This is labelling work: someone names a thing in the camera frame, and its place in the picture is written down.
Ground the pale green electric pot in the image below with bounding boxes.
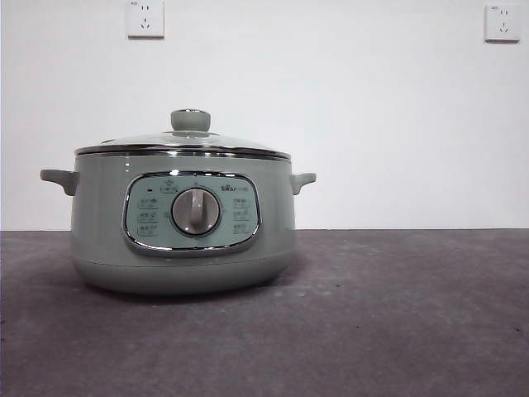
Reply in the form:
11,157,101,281
39,155,317,295

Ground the glass lid with green knob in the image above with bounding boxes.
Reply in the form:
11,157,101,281
74,108,292,162

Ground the white wall socket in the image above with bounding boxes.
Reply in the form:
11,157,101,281
126,0,165,41
484,3,522,44

